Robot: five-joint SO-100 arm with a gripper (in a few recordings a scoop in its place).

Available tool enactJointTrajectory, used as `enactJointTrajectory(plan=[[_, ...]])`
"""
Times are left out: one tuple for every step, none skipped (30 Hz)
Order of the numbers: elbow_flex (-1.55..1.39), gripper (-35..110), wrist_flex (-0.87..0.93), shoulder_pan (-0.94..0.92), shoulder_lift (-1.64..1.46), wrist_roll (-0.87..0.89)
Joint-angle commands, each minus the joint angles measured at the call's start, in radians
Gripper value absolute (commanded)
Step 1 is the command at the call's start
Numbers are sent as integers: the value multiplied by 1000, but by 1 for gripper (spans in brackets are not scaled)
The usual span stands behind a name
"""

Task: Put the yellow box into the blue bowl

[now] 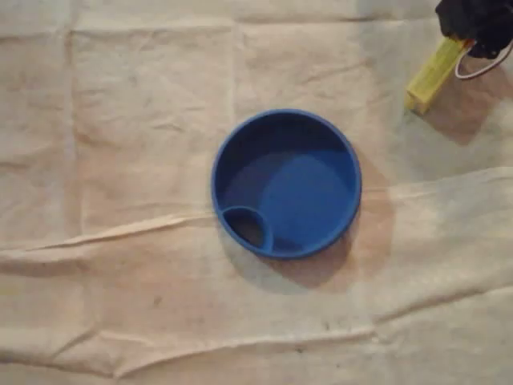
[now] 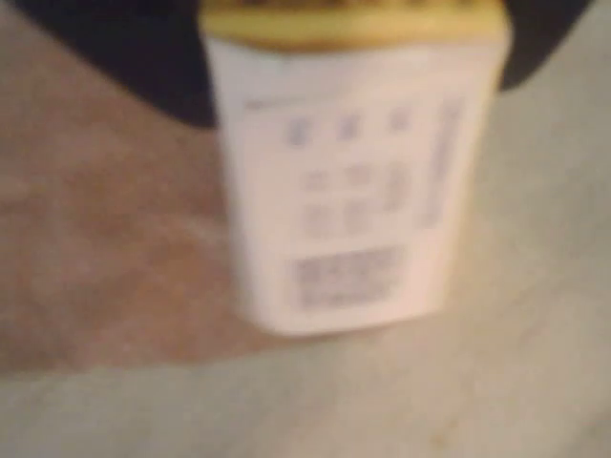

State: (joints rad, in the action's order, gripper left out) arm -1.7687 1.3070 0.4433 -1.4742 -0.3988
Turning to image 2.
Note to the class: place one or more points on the yellow rectangular block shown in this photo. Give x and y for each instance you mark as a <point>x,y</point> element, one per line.
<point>343,191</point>

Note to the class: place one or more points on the white creased tablecloth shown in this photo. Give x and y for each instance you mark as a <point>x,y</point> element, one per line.
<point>119,286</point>

